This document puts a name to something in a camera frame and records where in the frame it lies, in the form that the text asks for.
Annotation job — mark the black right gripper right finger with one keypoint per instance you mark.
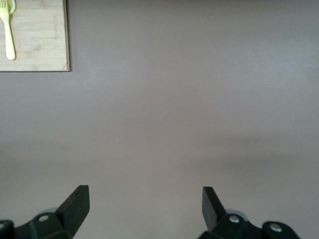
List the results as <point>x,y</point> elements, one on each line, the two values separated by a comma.
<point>211,211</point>

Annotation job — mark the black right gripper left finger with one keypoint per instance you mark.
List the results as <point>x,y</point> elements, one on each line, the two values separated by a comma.
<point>72,214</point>

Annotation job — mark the brown table cover mat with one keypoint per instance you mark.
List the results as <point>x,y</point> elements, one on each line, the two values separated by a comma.
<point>159,112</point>

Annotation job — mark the yellow plastic fork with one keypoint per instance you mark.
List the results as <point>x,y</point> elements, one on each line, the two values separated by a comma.
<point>10,49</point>

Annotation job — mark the bamboo cutting board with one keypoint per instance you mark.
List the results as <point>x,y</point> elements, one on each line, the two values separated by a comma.
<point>40,37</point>

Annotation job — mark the lemon slice under fork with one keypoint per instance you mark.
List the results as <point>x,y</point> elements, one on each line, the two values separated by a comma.
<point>13,6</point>

